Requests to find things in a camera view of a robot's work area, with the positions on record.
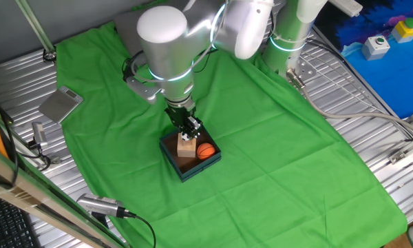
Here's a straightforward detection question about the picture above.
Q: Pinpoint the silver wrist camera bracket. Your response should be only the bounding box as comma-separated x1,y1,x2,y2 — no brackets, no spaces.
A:
125,74,162,105

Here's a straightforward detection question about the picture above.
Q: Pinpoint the grey conduit hose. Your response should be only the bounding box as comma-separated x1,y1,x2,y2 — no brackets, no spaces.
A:
286,69,413,138

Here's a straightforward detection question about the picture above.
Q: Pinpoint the white power strip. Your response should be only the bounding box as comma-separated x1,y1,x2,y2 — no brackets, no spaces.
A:
328,0,364,18

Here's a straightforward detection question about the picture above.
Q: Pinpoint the black keyboard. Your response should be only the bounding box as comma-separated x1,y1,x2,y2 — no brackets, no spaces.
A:
0,192,41,248

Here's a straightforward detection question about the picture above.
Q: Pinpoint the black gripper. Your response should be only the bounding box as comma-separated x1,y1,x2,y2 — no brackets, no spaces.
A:
164,102,204,140

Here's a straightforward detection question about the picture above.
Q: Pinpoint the ribbed silver camera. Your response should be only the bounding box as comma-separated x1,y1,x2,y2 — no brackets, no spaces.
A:
76,192,137,220

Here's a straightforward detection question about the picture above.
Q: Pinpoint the dark green gift box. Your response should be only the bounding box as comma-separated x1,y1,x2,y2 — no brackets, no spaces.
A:
158,117,222,183

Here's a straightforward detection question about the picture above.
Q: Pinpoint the wooden table frame bar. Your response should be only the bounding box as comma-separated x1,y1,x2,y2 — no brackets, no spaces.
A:
0,141,131,248

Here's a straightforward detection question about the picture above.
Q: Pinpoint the silver digital scale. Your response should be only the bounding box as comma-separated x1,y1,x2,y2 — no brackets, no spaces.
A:
38,85,84,125

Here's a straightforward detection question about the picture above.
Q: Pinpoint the aluminium frame pole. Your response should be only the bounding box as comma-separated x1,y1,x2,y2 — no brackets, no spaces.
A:
14,0,58,63

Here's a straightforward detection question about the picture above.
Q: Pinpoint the blue printed mat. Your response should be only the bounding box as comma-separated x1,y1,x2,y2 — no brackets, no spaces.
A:
313,0,413,120

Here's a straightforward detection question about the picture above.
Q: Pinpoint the small orange basketball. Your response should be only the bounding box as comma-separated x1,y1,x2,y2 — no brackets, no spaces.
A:
196,142,216,161

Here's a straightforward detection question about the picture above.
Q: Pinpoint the large wooden block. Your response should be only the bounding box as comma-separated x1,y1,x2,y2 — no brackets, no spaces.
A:
176,132,198,158

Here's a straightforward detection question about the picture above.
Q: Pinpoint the yellow box green button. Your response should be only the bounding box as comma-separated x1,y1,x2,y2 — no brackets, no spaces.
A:
390,17,413,44

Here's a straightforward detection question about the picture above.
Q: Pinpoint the grey box green button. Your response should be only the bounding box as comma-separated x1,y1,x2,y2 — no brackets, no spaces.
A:
361,34,391,61

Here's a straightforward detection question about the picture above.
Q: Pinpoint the thick black cable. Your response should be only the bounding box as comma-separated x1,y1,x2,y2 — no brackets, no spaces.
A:
0,82,20,189

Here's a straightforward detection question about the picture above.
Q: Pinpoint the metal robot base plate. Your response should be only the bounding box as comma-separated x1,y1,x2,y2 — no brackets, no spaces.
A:
284,56,317,84

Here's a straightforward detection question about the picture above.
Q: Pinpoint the aluminium profile bracket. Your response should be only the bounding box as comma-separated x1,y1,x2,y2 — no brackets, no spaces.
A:
387,132,413,165

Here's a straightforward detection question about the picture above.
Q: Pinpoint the green cloth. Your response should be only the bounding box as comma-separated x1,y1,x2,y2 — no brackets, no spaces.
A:
54,22,409,248

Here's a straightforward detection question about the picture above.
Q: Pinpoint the thin black camera cable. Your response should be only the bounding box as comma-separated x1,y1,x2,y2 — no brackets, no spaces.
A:
19,137,53,172

